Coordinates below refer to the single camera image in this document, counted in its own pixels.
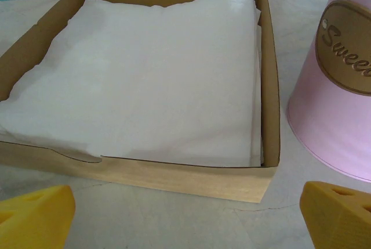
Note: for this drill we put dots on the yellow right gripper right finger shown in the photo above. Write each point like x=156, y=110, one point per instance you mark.
x=339, y=220

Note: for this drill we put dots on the brown cardboard napkin box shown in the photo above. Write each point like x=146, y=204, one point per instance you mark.
x=203, y=179

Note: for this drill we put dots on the pink tin cup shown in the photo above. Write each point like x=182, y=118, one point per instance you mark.
x=333, y=121

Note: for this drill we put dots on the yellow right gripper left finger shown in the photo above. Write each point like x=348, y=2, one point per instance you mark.
x=34, y=220

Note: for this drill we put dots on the white napkin stack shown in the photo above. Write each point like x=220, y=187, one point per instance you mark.
x=145, y=80

